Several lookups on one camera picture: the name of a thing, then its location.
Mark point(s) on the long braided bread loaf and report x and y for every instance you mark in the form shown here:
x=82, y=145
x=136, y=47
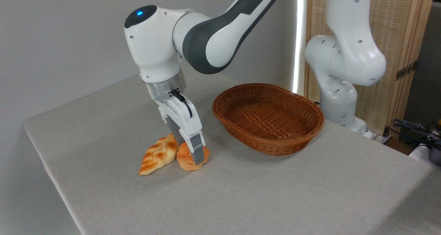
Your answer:
x=158, y=155

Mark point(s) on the grey tablecloth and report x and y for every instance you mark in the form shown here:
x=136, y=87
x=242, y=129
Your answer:
x=241, y=193

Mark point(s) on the brown oval wicker basket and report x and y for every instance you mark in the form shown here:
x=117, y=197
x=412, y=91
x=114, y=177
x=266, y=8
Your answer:
x=268, y=121

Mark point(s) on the metal screen hinge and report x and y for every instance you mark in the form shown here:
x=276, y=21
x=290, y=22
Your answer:
x=406, y=71

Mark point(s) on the round orange bread bun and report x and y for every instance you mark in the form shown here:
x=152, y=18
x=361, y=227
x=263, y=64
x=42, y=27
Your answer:
x=184, y=158

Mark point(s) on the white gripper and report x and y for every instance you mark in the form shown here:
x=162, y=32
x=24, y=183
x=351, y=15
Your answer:
x=182, y=119

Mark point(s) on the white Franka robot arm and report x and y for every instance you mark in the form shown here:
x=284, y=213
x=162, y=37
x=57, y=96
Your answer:
x=155, y=49

